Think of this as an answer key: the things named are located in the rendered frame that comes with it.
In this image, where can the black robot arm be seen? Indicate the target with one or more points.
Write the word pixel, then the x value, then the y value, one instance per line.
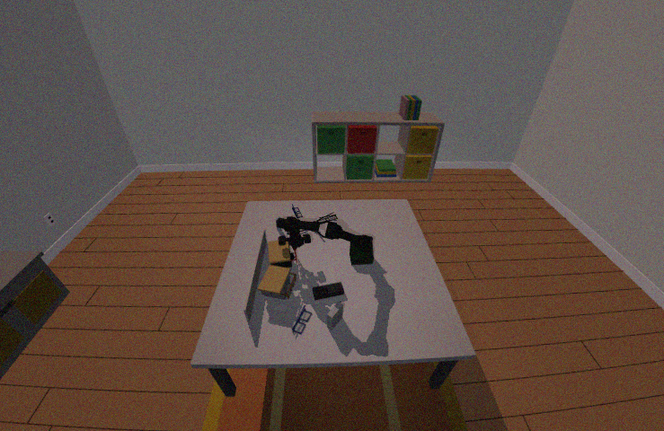
pixel 333 231

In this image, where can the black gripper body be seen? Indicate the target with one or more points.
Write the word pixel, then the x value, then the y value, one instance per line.
pixel 282 240

